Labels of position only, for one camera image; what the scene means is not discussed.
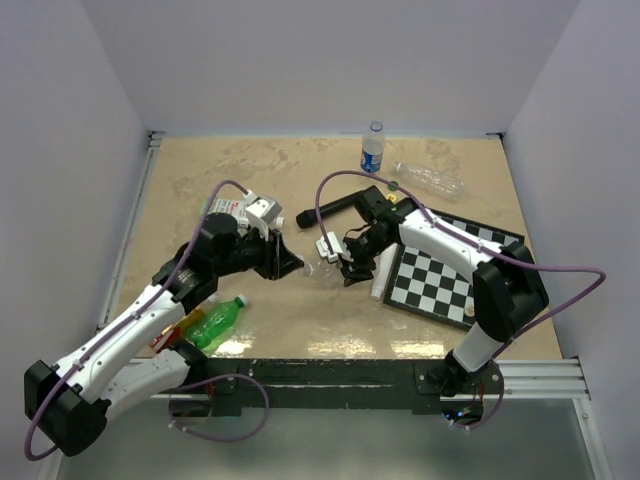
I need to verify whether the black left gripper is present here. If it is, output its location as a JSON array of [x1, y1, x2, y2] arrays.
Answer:
[[215, 220, 304, 280]]

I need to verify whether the clear bottle blue cap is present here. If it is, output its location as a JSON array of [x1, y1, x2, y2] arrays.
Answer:
[[303, 260, 343, 288]]

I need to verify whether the green plastic bottle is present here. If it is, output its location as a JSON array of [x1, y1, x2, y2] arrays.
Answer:
[[185, 294, 249, 352]]

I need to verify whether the clear plastic bottle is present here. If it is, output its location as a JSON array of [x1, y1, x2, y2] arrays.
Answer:
[[392, 162, 464, 201]]

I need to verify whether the Pepsi bottle blue label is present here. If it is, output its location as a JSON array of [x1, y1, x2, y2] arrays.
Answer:
[[360, 121, 386, 174]]

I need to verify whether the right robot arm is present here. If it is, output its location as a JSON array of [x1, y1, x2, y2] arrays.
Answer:
[[340, 187, 549, 397]]

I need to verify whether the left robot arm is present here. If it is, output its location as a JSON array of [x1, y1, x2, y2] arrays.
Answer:
[[24, 213, 305, 461]]

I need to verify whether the clear bottle green label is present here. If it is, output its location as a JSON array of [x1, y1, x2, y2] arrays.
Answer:
[[205, 197, 262, 231]]

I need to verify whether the white microphone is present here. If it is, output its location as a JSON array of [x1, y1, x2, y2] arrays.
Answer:
[[371, 244, 398, 300]]

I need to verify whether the black microphone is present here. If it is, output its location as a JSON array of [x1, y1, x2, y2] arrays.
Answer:
[[295, 191, 362, 230]]

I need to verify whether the black white chessboard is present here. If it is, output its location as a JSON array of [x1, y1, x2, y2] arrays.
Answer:
[[382, 209, 526, 331]]

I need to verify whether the red gold snack packet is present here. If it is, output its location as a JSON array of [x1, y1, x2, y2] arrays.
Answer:
[[149, 307, 206, 352]]

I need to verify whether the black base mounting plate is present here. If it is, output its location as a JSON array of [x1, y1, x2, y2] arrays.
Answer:
[[185, 358, 500, 415]]

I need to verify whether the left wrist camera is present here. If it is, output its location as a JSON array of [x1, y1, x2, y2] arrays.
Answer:
[[245, 197, 282, 240]]

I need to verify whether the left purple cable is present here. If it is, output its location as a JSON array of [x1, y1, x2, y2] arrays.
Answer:
[[24, 179, 274, 460]]

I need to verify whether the purple cable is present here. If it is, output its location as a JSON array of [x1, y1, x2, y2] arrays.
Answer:
[[315, 170, 607, 431], [24, 179, 274, 460]]

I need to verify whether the aluminium table frame rail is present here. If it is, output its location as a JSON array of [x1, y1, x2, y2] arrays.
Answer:
[[37, 130, 166, 480]]

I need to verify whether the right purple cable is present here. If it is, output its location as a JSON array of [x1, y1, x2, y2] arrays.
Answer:
[[315, 170, 607, 431]]

